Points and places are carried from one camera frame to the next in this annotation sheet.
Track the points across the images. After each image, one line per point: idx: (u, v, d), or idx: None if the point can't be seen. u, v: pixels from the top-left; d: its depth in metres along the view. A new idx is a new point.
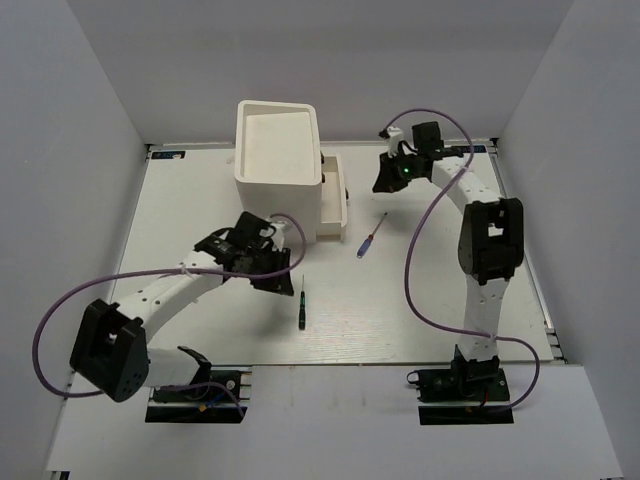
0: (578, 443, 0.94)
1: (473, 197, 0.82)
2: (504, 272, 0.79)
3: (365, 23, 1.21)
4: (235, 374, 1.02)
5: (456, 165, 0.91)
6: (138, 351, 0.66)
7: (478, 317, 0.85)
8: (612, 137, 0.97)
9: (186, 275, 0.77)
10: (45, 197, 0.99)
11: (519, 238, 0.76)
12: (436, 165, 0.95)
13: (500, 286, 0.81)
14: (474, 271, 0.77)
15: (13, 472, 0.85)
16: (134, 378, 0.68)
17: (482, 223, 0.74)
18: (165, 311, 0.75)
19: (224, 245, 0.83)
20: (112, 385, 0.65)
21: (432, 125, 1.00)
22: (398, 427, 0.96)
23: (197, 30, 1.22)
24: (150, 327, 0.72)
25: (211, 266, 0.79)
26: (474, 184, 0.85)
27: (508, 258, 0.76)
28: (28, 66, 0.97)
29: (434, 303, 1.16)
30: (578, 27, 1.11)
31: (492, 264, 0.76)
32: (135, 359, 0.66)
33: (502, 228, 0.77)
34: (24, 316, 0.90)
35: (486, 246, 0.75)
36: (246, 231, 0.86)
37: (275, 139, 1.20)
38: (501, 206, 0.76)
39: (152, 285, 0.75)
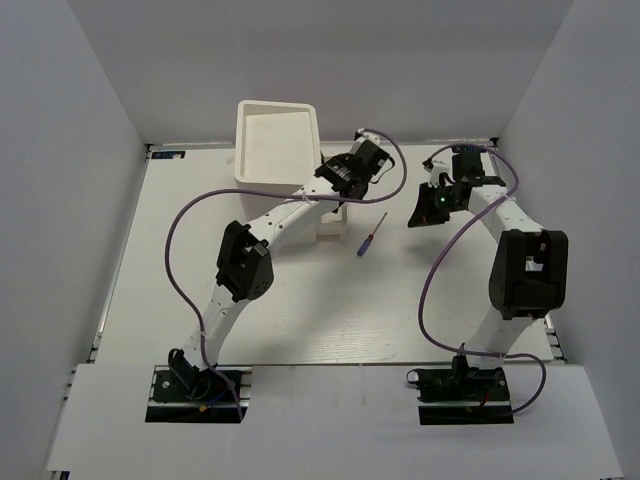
0: (578, 442, 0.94)
1: (512, 225, 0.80)
2: (534, 313, 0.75)
3: (364, 23, 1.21)
4: (235, 375, 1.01)
5: (496, 194, 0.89)
6: (266, 264, 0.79)
7: (490, 337, 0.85)
8: (612, 137, 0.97)
9: (306, 202, 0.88)
10: (45, 198, 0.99)
11: (560, 277, 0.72)
12: (475, 191, 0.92)
13: (523, 322, 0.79)
14: (504, 307, 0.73)
15: (13, 472, 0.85)
16: (262, 283, 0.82)
17: (520, 256, 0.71)
18: (286, 235, 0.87)
19: (343, 170, 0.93)
20: (247, 287, 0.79)
21: (473, 156, 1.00)
22: (397, 427, 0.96)
23: (196, 30, 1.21)
24: (275, 247, 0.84)
25: (329, 193, 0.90)
26: (514, 213, 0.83)
27: (546, 297, 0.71)
28: (27, 66, 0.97)
29: (437, 309, 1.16)
30: (577, 28, 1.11)
31: (525, 301, 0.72)
32: (265, 269, 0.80)
33: (542, 262, 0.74)
34: (22, 316, 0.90)
35: (522, 281, 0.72)
36: (365, 158, 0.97)
37: (275, 139, 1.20)
38: (543, 239, 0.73)
39: (277, 210, 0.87)
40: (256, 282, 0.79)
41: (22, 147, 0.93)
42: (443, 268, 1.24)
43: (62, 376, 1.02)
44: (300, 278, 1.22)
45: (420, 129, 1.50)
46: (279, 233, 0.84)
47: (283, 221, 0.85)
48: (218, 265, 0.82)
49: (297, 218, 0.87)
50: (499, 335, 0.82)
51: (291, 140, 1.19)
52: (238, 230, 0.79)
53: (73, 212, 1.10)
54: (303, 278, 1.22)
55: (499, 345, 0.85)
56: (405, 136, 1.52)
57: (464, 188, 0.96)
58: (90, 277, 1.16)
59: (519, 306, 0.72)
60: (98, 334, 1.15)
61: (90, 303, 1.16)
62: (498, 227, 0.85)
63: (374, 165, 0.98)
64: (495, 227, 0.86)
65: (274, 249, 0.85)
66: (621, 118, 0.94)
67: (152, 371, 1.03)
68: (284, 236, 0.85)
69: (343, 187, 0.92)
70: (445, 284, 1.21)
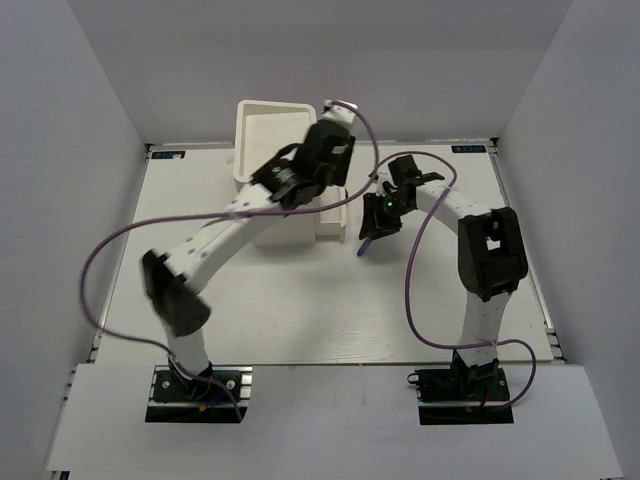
0: (578, 442, 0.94)
1: (464, 212, 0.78)
2: (507, 287, 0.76)
3: (364, 23, 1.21)
4: (235, 374, 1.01)
5: (440, 187, 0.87)
6: (190, 300, 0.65)
7: (476, 326, 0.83)
8: (611, 137, 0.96)
9: (234, 219, 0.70)
10: (45, 198, 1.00)
11: (519, 247, 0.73)
12: (419, 191, 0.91)
13: (500, 300, 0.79)
14: (479, 289, 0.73)
15: (13, 472, 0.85)
16: (195, 319, 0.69)
17: (480, 237, 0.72)
18: (215, 260, 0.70)
19: (285, 173, 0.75)
20: (179, 326, 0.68)
21: (406, 158, 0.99)
22: (397, 426, 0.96)
23: (196, 30, 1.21)
24: (201, 278, 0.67)
25: (263, 208, 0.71)
26: (462, 200, 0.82)
27: (512, 271, 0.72)
28: (27, 66, 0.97)
29: (419, 303, 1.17)
30: (578, 28, 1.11)
31: (496, 278, 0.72)
32: (194, 304, 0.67)
33: (499, 240, 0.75)
34: (23, 316, 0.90)
35: (488, 260, 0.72)
36: (312, 150, 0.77)
37: (275, 139, 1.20)
38: (494, 217, 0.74)
39: (202, 232, 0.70)
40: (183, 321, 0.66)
41: (23, 148, 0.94)
42: (433, 264, 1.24)
43: (62, 376, 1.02)
44: (299, 278, 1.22)
45: (420, 129, 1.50)
46: (202, 261, 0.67)
47: (207, 246, 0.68)
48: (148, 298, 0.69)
49: (227, 239, 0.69)
50: (484, 320, 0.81)
51: (291, 142, 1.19)
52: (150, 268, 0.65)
53: (72, 212, 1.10)
54: (302, 278, 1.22)
55: (488, 332, 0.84)
56: (405, 136, 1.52)
57: (408, 190, 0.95)
58: (90, 277, 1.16)
59: (492, 284, 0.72)
60: (98, 334, 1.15)
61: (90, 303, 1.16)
62: (450, 219, 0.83)
63: (326, 155, 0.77)
64: (447, 218, 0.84)
65: (204, 278, 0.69)
66: (621, 117, 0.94)
67: (152, 372, 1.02)
68: (211, 263, 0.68)
69: (286, 196, 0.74)
70: (429, 277, 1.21)
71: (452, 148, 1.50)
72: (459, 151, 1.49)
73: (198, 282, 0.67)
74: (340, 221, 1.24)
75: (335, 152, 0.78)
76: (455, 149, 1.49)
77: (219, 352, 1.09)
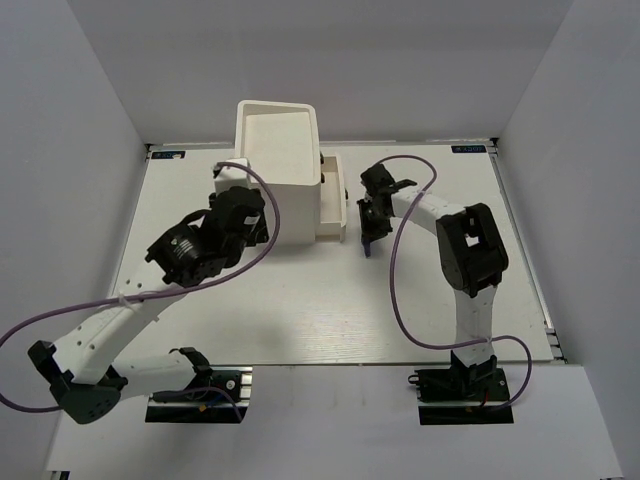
0: (578, 442, 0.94)
1: (439, 214, 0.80)
2: (493, 280, 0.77)
3: (364, 23, 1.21)
4: (235, 375, 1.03)
5: (414, 191, 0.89)
6: (78, 397, 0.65)
7: (468, 323, 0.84)
8: (611, 137, 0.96)
9: (125, 306, 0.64)
10: (45, 199, 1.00)
11: (498, 240, 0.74)
12: (394, 198, 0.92)
13: (489, 293, 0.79)
14: (465, 286, 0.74)
15: (14, 471, 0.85)
16: (101, 403, 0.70)
17: (460, 235, 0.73)
18: (112, 348, 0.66)
19: (185, 243, 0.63)
20: (78, 416, 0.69)
21: (379, 168, 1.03)
22: (397, 426, 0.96)
23: (196, 30, 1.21)
24: (90, 373, 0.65)
25: (157, 289, 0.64)
26: (437, 201, 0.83)
27: (493, 264, 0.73)
28: (27, 67, 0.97)
29: (413, 302, 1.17)
30: (578, 27, 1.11)
31: (480, 272, 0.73)
32: (87, 399, 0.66)
33: (478, 235, 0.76)
34: (23, 317, 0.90)
35: (470, 256, 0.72)
36: (221, 219, 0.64)
37: (274, 139, 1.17)
38: (470, 214, 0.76)
39: (92, 320, 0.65)
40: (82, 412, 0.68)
41: (23, 148, 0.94)
42: (429, 262, 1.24)
43: None
44: (299, 278, 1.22)
45: (420, 129, 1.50)
46: (91, 355, 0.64)
47: (96, 339, 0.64)
48: None
49: (117, 329, 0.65)
50: (476, 316, 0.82)
51: (291, 141, 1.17)
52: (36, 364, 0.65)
53: (72, 213, 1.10)
54: (302, 278, 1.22)
55: (481, 329, 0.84)
56: (404, 136, 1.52)
57: (383, 199, 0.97)
58: (90, 278, 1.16)
59: (477, 279, 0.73)
60: None
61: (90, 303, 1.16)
62: (427, 221, 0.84)
63: (236, 226, 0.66)
64: (425, 222, 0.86)
65: (97, 369, 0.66)
66: (621, 117, 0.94)
67: None
68: (103, 354, 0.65)
69: (185, 271, 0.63)
70: (425, 276, 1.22)
71: (452, 147, 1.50)
72: (459, 151, 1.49)
73: (90, 376, 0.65)
74: (340, 221, 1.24)
75: (247, 223, 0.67)
76: (455, 149, 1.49)
77: (219, 352, 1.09)
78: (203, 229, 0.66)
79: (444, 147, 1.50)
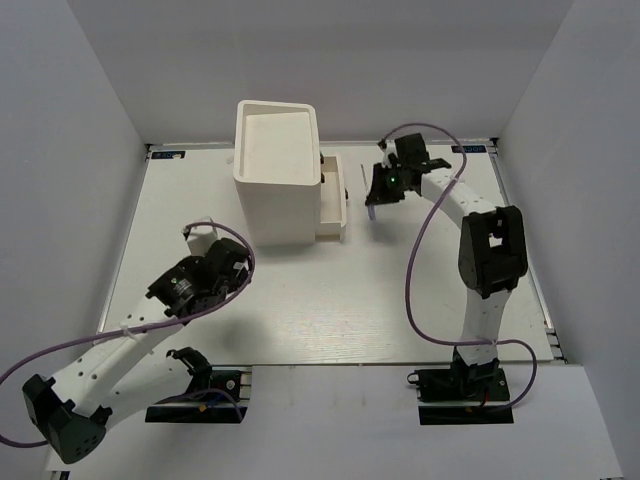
0: (578, 443, 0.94)
1: (469, 208, 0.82)
2: (507, 285, 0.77)
3: (364, 23, 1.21)
4: (235, 374, 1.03)
5: (447, 178, 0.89)
6: (78, 428, 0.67)
7: (477, 323, 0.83)
8: (611, 136, 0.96)
9: (129, 337, 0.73)
10: (45, 198, 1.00)
11: (521, 247, 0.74)
12: (424, 179, 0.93)
13: (501, 297, 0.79)
14: (478, 286, 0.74)
15: (14, 471, 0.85)
16: (86, 442, 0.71)
17: (484, 235, 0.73)
18: (110, 379, 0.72)
19: (184, 284, 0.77)
20: (64, 454, 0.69)
21: (415, 139, 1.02)
22: (397, 426, 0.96)
23: (196, 30, 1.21)
24: (88, 403, 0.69)
25: (159, 320, 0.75)
26: (468, 195, 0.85)
27: (513, 269, 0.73)
28: (27, 66, 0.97)
29: (414, 302, 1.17)
30: (578, 27, 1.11)
31: (497, 275, 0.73)
32: (81, 431, 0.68)
33: (502, 237, 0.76)
34: (24, 317, 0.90)
35: (491, 258, 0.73)
36: (215, 263, 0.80)
37: (275, 139, 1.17)
38: (499, 216, 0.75)
39: (93, 353, 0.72)
40: (71, 448, 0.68)
41: (23, 147, 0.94)
42: (429, 262, 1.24)
43: None
44: (299, 278, 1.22)
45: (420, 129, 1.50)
46: (91, 384, 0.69)
47: (98, 368, 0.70)
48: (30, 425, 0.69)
49: (119, 360, 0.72)
50: (485, 318, 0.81)
51: (291, 141, 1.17)
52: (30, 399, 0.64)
53: (72, 213, 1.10)
54: (302, 279, 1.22)
55: (488, 330, 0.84)
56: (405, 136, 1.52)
57: (413, 176, 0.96)
58: (90, 278, 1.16)
59: (492, 281, 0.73)
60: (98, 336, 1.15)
61: (90, 304, 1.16)
62: (456, 214, 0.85)
63: (226, 270, 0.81)
64: (454, 212, 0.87)
65: (93, 402, 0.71)
66: (621, 117, 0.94)
67: None
68: (102, 385, 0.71)
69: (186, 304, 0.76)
70: (426, 275, 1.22)
71: (452, 148, 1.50)
72: (459, 151, 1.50)
73: (86, 406, 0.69)
74: (340, 221, 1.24)
75: (235, 268, 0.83)
76: (455, 149, 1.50)
77: (219, 352, 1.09)
78: (196, 272, 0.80)
79: (444, 147, 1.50)
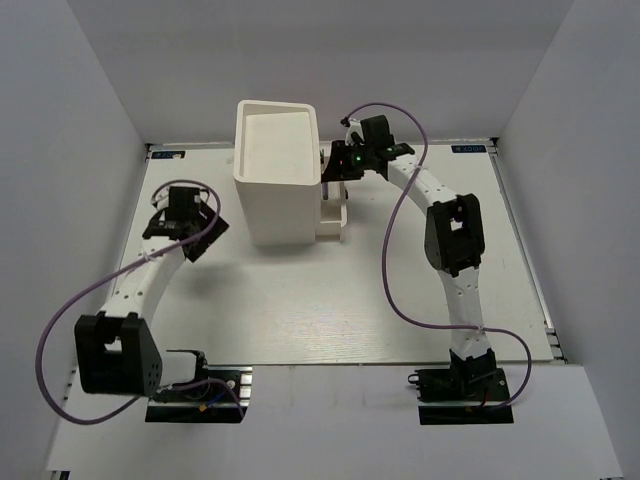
0: (578, 442, 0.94)
1: (432, 197, 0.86)
2: (472, 261, 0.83)
3: (364, 23, 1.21)
4: (235, 374, 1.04)
5: (411, 164, 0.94)
6: (145, 338, 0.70)
7: (453, 305, 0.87)
8: (612, 136, 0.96)
9: (152, 261, 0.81)
10: (45, 198, 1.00)
11: (480, 229, 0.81)
12: (390, 165, 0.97)
13: (473, 275, 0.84)
14: (444, 267, 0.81)
15: (15, 472, 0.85)
16: (152, 368, 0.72)
17: (446, 221, 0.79)
18: (150, 298, 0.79)
19: (170, 222, 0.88)
20: (141, 381, 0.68)
21: (381, 120, 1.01)
22: (397, 425, 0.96)
23: (196, 30, 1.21)
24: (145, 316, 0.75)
25: (168, 244, 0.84)
26: (431, 183, 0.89)
27: (471, 248, 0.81)
28: (28, 67, 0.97)
29: (413, 302, 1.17)
30: (579, 27, 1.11)
31: (459, 256, 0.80)
32: (148, 344, 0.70)
33: (462, 221, 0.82)
34: (24, 317, 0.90)
35: (452, 241, 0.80)
36: (181, 201, 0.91)
37: (275, 139, 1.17)
38: (459, 203, 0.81)
39: (126, 282, 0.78)
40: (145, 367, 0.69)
41: (23, 147, 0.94)
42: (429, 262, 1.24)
43: (62, 376, 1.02)
44: (299, 278, 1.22)
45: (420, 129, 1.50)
46: (142, 299, 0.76)
47: (140, 287, 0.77)
48: (92, 379, 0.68)
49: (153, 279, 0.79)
50: (461, 299, 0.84)
51: (291, 142, 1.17)
52: (92, 327, 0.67)
53: (73, 212, 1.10)
54: (302, 278, 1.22)
55: (472, 313, 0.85)
56: (405, 136, 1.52)
57: (380, 162, 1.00)
58: (90, 278, 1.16)
59: (455, 261, 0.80)
60: None
61: (90, 303, 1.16)
62: (420, 200, 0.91)
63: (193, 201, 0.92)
64: (418, 199, 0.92)
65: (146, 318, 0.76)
66: (621, 117, 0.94)
67: None
68: (149, 300, 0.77)
69: (179, 232, 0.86)
70: (426, 274, 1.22)
71: (452, 147, 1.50)
72: (459, 150, 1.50)
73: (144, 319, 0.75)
74: (340, 221, 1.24)
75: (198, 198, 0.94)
76: (455, 149, 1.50)
77: (219, 352, 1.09)
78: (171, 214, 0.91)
79: (444, 147, 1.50)
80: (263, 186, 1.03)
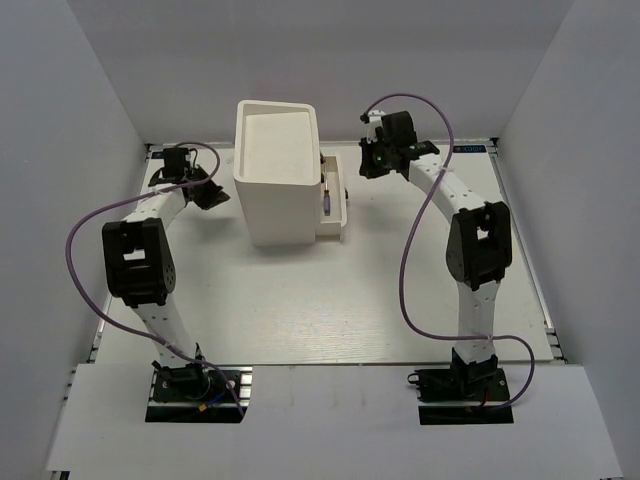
0: (578, 442, 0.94)
1: (459, 203, 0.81)
2: (496, 275, 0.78)
3: (364, 23, 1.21)
4: (235, 374, 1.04)
5: (436, 168, 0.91)
6: (164, 239, 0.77)
7: (470, 317, 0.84)
8: (612, 136, 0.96)
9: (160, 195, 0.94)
10: (45, 197, 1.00)
11: (507, 241, 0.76)
12: (414, 165, 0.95)
13: (492, 289, 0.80)
14: (466, 279, 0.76)
15: (15, 472, 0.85)
16: (168, 270, 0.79)
17: (473, 230, 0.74)
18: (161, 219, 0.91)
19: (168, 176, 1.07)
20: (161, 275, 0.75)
21: (405, 118, 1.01)
22: (397, 425, 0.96)
23: (195, 30, 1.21)
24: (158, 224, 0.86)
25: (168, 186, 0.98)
26: (457, 188, 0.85)
27: (497, 261, 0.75)
28: (27, 67, 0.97)
29: (412, 301, 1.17)
30: (578, 27, 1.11)
31: (483, 269, 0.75)
32: (165, 245, 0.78)
33: (488, 230, 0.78)
34: (24, 317, 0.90)
35: (477, 252, 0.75)
36: (172, 161, 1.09)
37: (275, 138, 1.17)
38: (487, 211, 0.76)
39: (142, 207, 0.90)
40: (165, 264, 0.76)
41: (23, 147, 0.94)
42: (428, 262, 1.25)
43: (62, 376, 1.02)
44: (298, 278, 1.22)
45: (419, 129, 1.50)
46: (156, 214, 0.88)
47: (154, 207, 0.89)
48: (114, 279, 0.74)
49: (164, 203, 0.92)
50: (476, 311, 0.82)
51: (292, 141, 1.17)
52: (118, 228, 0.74)
53: (73, 212, 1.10)
54: (302, 278, 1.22)
55: (484, 324, 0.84)
56: None
57: (401, 160, 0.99)
58: (90, 278, 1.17)
59: (479, 275, 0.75)
60: (98, 334, 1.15)
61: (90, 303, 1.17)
62: (444, 205, 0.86)
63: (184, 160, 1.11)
64: (442, 206, 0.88)
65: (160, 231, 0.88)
66: (621, 116, 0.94)
67: (152, 372, 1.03)
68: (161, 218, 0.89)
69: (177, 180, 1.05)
70: (427, 274, 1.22)
71: (452, 147, 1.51)
72: (459, 151, 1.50)
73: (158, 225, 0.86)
74: (340, 221, 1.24)
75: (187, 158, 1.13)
76: (455, 149, 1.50)
77: (218, 352, 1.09)
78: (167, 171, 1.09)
79: (444, 147, 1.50)
80: (263, 186, 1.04)
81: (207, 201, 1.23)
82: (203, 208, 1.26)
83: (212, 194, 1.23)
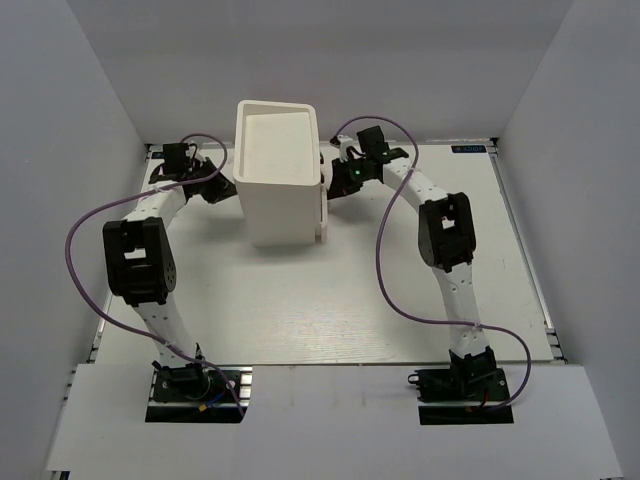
0: (578, 442, 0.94)
1: (425, 196, 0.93)
2: (465, 257, 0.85)
3: (364, 23, 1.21)
4: (235, 374, 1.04)
5: (404, 169, 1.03)
6: (164, 237, 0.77)
7: (447, 300, 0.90)
8: (612, 136, 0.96)
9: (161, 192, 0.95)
10: (45, 197, 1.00)
11: (470, 228, 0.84)
12: (385, 168, 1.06)
13: (466, 271, 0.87)
14: (436, 263, 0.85)
15: (15, 471, 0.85)
16: (170, 268, 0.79)
17: (437, 219, 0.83)
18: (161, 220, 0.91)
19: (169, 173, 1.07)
20: (162, 274, 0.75)
21: (374, 130, 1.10)
22: (397, 425, 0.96)
23: (195, 30, 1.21)
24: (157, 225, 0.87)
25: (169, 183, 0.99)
26: (423, 184, 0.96)
27: (463, 244, 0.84)
28: (27, 67, 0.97)
29: (411, 301, 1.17)
30: (579, 27, 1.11)
31: (450, 254, 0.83)
32: (166, 244, 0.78)
33: (454, 219, 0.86)
34: (23, 317, 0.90)
35: (443, 239, 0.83)
36: (174, 158, 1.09)
37: (274, 139, 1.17)
38: (450, 202, 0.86)
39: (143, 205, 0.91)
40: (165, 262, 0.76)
41: (22, 147, 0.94)
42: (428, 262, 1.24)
43: (62, 376, 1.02)
44: (298, 278, 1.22)
45: (419, 129, 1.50)
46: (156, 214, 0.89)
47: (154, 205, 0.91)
48: (115, 278, 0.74)
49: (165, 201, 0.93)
50: (455, 295, 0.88)
51: (292, 141, 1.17)
52: (119, 227, 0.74)
53: (72, 211, 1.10)
54: (302, 278, 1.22)
55: (468, 309, 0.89)
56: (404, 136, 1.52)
57: (376, 165, 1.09)
58: (90, 278, 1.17)
59: (447, 258, 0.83)
60: (98, 334, 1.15)
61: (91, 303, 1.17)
62: (414, 200, 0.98)
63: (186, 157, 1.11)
64: (412, 200, 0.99)
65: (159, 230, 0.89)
66: (621, 116, 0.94)
67: (152, 372, 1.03)
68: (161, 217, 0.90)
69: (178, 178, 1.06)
70: (427, 274, 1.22)
71: (452, 148, 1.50)
72: (459, 151, 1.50)
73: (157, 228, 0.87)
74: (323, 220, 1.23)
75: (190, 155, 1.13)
76: (455, 149, 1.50)
77: (218, 352, 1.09)
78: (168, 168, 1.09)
79: (444, 147, 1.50)
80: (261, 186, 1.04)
81: (211, 195, 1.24)
82: (210, 201, 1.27)
83: (218, 188, 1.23)
